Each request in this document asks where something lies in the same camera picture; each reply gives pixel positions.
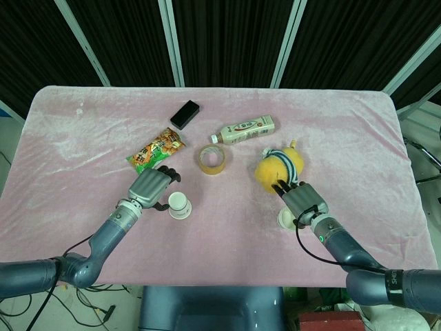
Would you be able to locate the black rectangular box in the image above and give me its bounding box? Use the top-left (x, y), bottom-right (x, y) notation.
top-left (170, 99), bottom-right (201, 130)

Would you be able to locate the chrome chair frame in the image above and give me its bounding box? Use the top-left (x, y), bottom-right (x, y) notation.
top-left (404, 134), bottom-right (441, 187)

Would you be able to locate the pink tablecloth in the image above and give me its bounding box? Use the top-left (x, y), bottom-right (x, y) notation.
top-left (0, 85), bottom-right (438, 287)

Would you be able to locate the red box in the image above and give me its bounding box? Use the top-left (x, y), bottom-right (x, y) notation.
top-left (298, 310), bottom-right (362, 331)

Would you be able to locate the black folding screen panel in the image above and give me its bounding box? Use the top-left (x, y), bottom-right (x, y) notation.
top-left (67, 0), bottom-right (176, 87)
top-left (172, 0), bottom-right (297, 87)
top-left (280, 0), bottom-right (441, 94)
top-left (392, 51), bottom-right (441, 111)
top-left (0, 0), bottom-right (104, 120)

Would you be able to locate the brown tape roll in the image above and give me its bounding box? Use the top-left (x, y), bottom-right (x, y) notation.
top-left (198, 144), bottom-right (228, 177)

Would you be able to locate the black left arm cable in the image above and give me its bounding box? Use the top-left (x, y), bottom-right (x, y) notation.
top-left (25, 234), bottom-right (96, 331)

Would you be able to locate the yellow plush toy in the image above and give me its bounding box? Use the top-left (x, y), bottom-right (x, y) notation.
top-left (254, 139), bottom-right (306, 196)

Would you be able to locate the green orange snack bag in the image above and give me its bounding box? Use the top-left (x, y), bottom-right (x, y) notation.
top-left (125, 126), bottom-right (187, 175)

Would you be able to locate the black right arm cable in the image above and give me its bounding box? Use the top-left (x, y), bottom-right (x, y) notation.
top-left (294, 205), bottom-right (387, 273)

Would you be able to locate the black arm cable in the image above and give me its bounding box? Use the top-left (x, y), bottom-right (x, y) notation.
top-left (25, 234), bottom-right (96, 331)
top-left (294, 205), bottom-right (387, 273)

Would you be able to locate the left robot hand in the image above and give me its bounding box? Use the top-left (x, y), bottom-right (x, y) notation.
top-left (127, 165), bottom-right (182, 212)

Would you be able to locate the beige tea bottle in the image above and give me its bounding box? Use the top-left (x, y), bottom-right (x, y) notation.
top-left (208, 114), bottom-right (276, 146)

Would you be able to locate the blue robot torso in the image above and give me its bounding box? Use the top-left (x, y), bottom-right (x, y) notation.
top-left (137, 285), bottom-right (287, 331)

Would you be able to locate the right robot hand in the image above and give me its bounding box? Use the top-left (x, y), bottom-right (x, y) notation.
top-left (271, 179), bottom-right (329, 225)

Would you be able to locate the white paper cup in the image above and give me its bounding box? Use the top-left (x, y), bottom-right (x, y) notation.
top-left (167, 191), bottom-right (192, 221)
top-left (278, 208), bottom-right (298, 231)

